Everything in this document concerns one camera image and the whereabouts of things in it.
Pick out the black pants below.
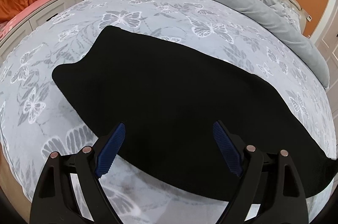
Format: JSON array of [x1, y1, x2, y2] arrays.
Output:
[[52, 26, 337, 201]]

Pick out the white wardrobe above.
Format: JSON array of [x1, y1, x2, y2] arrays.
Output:
[[310, 0, 338, 98]]

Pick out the pink topped window bench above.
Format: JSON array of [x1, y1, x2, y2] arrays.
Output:
[[1, 0, 84, 62]]

